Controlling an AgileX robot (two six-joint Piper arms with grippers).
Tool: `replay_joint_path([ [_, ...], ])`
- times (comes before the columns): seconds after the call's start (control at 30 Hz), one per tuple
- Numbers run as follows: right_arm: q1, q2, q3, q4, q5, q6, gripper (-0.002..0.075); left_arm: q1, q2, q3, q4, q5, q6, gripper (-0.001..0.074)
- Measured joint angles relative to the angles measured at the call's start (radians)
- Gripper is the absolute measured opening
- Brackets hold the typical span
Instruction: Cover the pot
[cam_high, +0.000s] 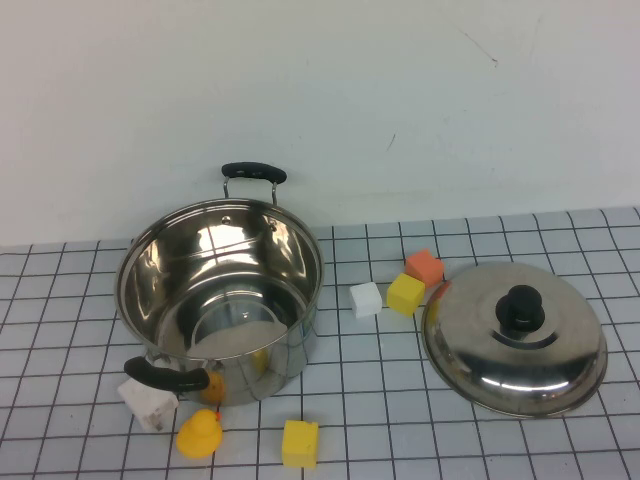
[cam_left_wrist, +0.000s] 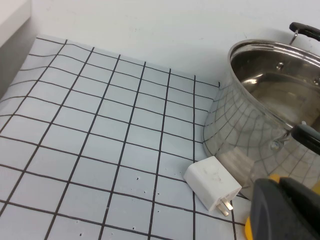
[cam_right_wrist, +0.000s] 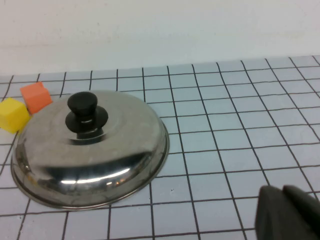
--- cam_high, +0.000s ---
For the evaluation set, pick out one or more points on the steel lid black knob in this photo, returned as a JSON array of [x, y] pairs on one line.
[[545, 370]]

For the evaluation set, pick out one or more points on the white foam cube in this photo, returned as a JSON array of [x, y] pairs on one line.
[[365, 299]]

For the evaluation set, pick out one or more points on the yellow foam cube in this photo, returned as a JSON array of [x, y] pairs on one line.
[[404, 296]]

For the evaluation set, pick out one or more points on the orange foam cube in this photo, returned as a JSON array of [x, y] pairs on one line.
[[422, 266]]

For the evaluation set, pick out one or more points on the yellow notched foam block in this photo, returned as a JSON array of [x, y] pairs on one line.
[[299, 445]]

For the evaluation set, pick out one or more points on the yellow rubber duck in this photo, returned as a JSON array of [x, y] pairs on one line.
[[199, 436]]

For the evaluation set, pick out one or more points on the white crumpled block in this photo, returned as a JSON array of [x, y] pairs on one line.
[[147, 407]]

